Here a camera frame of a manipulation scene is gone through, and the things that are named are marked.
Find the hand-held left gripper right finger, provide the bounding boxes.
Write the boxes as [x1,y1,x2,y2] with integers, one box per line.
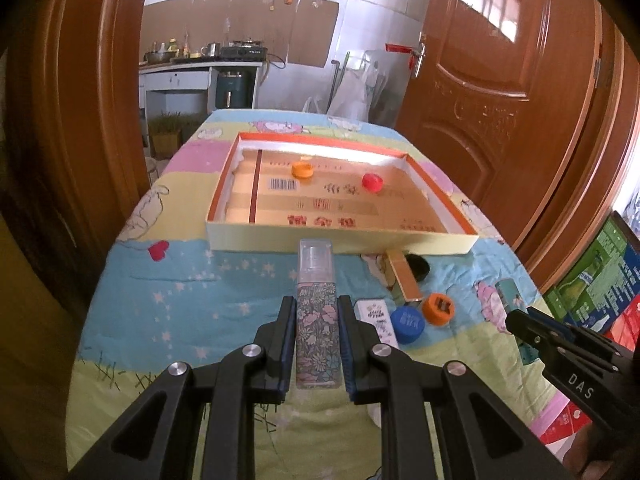
[337,294,572,480]

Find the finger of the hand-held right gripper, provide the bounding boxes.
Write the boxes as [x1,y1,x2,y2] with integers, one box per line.
[504,310,556,358]
[524,307,581,343]

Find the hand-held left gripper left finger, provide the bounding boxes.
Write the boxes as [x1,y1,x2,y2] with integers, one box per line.
[67,296,298,480]

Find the floral print lighter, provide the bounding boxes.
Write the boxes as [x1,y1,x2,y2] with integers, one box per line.
[295,239,342,391]

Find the teal lighter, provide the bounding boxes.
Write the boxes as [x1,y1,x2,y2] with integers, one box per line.
[495,278,528,318]

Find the white cartoon print lighter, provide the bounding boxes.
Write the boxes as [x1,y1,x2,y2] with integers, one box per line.
[355,299,400,351]

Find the blue bottle cap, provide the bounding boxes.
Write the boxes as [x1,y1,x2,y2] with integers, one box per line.
[390,306,427,345]

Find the orange cap with black mark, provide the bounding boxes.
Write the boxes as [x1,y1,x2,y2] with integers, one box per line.
[421,293,455,327]

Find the shallow cardboard box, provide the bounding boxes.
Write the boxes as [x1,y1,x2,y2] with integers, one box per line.
[206,132,480,257]

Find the person's right hand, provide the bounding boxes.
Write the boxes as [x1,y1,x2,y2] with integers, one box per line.
[561,425,632,480]

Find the red printed carton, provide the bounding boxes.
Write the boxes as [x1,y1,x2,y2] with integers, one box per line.
[537,395,597,447]

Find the green printed carton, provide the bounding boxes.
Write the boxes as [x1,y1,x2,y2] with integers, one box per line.
[542,212,640,342]

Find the gold rectangular lighter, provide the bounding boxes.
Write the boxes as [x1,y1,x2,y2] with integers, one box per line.
[382,250,423,306]

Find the black bottle cap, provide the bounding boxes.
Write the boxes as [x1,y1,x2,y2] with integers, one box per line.
[404,254,431,283]

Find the brown wooden door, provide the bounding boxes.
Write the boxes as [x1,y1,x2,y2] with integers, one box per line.
[394,0,603,266]

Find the large white sack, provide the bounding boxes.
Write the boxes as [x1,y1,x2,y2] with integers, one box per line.
[327,50,381,121]

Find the dark green air fryer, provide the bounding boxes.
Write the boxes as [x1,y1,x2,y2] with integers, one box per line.
[215,71,253,110]

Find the white kitchen counter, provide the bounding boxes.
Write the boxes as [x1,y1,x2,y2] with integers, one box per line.
[138,59,264,111]

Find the black gas stove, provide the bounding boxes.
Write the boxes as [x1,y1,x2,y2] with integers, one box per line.
[221,40,268,61]

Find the silver door handle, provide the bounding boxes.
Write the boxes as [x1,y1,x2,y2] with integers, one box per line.
[411,35,428,79]

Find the cardboard sheets on wall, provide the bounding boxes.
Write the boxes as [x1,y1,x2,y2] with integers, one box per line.
[141,0,340,68]

